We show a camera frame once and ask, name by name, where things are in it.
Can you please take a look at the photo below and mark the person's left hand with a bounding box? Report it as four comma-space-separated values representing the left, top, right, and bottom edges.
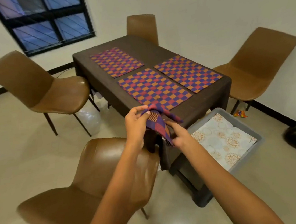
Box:
123, 105, 155, 151

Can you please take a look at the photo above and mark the person's right hand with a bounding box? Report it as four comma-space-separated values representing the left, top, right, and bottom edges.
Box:
164, 118, 194, 149

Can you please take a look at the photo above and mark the checkered cloth placemat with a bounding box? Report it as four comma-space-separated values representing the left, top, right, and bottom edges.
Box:
153, 51, 224, 98
89, 44, 146, 81
139, 101, 187, 150
117, 64, 194, 116

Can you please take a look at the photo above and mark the person's left forearm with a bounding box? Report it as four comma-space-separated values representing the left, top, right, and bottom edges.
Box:
71, 140, 156, 224

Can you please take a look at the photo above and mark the person's right forearm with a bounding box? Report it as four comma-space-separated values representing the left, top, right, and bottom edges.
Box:
179, 129, 286, 224

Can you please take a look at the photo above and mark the dark brown tablecloth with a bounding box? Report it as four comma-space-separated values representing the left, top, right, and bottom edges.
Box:
71, 25, 241, 179

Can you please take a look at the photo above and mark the floral patterned cloth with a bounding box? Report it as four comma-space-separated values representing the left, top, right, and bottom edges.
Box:
189, 109, 260, 175

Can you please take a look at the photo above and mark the black table leg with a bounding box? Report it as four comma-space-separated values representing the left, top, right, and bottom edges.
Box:
168, 159, 215, 211

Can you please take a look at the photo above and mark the colourful small wrapper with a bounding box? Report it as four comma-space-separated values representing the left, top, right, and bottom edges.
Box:
233, 109, 248, 119

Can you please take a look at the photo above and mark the grey plastic bin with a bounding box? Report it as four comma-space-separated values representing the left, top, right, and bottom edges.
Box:
184, 103, 267, 179

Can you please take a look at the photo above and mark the brown leather chair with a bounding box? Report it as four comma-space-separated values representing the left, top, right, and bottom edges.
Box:
209, 23, 296, 117
0, 42, 103, 147
125, 13, 159, 49
10, 132, 167, 224

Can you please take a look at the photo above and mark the black framed window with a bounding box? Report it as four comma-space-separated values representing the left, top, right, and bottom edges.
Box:
0, 0, 98, 60

